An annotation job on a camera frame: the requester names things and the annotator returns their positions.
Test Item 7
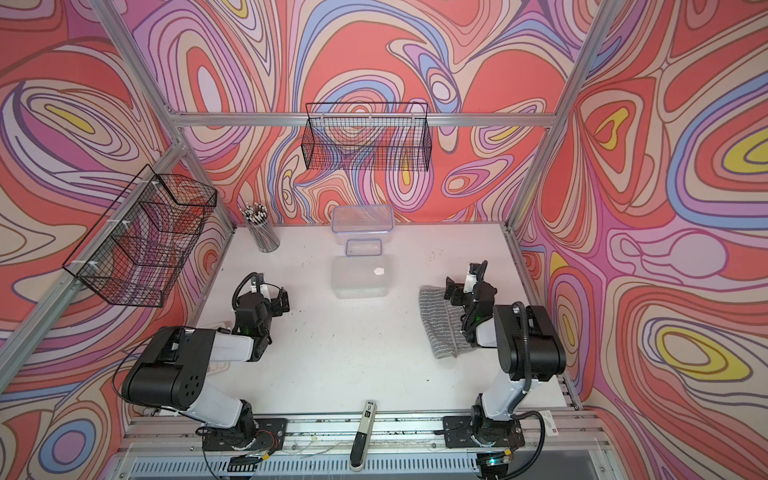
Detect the grey striped cloth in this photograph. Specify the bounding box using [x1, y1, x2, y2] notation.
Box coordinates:
[418, 286, 475, 360]

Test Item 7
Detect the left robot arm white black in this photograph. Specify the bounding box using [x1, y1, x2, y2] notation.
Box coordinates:
[117, 272, 290, 451]

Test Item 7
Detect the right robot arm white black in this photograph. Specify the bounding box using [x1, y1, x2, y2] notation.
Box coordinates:
[443, 278, 566, 450]

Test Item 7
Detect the mesh pen cup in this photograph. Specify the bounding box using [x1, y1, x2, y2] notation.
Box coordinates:
[241, 203, 280, 253]

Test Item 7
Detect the small clear box blue lid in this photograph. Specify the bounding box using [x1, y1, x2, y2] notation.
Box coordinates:
[345, 238, 383, 257]

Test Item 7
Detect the large clear box blue lid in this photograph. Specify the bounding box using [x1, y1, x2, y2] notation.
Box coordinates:
[331, 205, 395, 245]

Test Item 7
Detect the white red label tag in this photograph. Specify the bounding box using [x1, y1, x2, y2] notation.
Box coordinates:
[540, 410, 559, 437]

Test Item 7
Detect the black white marker pen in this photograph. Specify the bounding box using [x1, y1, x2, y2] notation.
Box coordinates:
[349, 400, 377, 472]

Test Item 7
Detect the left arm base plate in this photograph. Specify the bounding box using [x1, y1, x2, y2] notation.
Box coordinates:
[196, 418, 288, 453]

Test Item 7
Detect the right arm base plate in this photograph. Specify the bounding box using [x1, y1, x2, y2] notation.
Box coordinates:
[442, 415, 525, 450]

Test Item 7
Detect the black wire basket left wall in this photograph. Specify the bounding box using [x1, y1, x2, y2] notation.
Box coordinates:
[62, 166, 218, 308]

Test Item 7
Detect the black wire basket wall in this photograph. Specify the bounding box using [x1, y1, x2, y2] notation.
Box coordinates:
[301, 101, 432, 172]
[62, 166, 218, 308]

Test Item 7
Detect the black wire basket back wall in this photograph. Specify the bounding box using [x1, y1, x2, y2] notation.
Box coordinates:
[301, 101, 432, 172]

